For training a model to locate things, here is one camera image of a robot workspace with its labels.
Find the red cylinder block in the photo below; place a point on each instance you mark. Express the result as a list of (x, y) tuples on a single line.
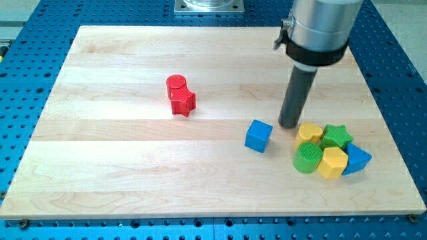
[(175, 82)]

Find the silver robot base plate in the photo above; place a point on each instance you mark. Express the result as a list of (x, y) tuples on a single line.
[(209, 6)]

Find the blue perforated metal table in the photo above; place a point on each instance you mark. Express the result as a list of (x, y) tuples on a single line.
[(33, 61)]

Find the blue triangle block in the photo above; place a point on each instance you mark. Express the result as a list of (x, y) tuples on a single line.
[(357, 159)]

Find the yellow heart block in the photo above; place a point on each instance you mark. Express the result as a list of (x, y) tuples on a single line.
[(308, 132)]

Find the green cylinder block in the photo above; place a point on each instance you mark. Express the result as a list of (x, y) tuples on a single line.
[(307, 157)]

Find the green star block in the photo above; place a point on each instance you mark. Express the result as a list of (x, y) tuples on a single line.
[(335, 136)]

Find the yellow hexagon block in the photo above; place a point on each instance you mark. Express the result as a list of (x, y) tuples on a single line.
[(333, 163)]

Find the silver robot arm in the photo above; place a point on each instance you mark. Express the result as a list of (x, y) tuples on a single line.
[(316, 32)]

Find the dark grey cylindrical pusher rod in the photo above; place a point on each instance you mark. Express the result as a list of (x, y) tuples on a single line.
[(297, 92)]

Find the red star block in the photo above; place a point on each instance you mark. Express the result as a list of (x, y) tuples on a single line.
[(183, 101)]

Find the blue cube block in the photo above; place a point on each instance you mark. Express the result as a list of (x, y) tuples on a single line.
[(258, 135)]

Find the light wooden board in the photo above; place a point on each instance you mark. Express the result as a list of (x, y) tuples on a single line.
[(108, 146)]

